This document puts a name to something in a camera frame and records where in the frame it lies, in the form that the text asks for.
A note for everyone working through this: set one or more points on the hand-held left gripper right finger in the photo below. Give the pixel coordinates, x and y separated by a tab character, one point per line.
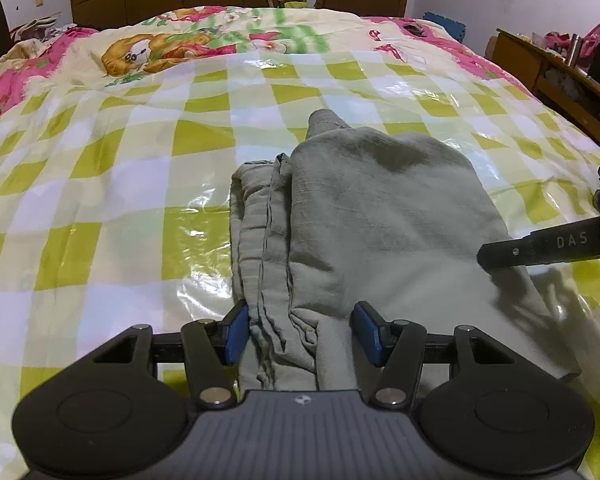
367	335

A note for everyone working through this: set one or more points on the pile of clothes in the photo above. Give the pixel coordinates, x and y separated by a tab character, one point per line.
40	27

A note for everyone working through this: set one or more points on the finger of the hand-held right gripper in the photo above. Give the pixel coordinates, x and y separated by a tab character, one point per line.
545	247

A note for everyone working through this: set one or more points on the pink cloth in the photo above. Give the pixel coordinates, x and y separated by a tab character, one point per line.
560	42

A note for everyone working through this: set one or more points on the cartoon printed quilt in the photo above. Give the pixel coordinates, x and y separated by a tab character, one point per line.
180	45

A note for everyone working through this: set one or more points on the wooden cabinet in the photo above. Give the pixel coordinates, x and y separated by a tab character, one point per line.
525	60

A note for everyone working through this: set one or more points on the bed with checked cover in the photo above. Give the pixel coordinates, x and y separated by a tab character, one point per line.
105	170

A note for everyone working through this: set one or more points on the grey-green pants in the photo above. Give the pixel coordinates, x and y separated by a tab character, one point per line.
380	210

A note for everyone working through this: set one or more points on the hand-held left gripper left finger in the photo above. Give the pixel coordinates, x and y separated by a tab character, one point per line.
237	334

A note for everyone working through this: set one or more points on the yellow-green cloth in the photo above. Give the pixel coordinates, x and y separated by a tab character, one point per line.
294	4

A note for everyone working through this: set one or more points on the metal thermos bottle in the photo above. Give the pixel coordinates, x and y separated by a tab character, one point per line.
573	50

